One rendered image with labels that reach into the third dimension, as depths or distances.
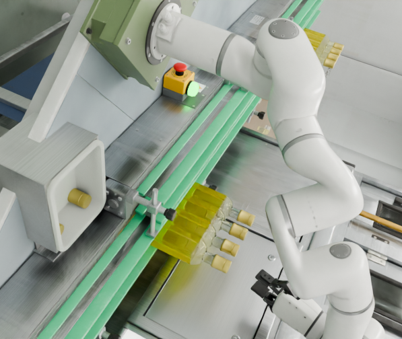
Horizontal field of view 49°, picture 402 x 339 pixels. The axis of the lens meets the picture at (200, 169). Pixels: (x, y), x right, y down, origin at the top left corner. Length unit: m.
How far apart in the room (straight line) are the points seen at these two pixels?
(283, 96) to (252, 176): 0.84
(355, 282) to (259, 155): 0.95
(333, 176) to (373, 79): 6.69
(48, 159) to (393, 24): 6.47
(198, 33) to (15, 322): 0.70
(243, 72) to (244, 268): 0.61
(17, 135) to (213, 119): 0.61
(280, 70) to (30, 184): 0.51
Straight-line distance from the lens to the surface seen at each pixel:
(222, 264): 1.15
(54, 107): 0.96
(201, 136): 1.28
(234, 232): 1.22
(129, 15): 0.91
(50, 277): 1.07
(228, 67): 0.95
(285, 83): 0.80
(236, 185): 1.57
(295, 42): 0.87
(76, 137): 0.95
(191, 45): 0.97
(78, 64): 0.97
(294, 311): 1.12
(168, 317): 1.22
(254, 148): 1.73
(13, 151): 0.94
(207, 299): 1.25
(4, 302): 1.06
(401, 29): 7.11
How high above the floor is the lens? 1.26
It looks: 13 degrees down
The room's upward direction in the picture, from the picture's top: 113 degrees clockwise
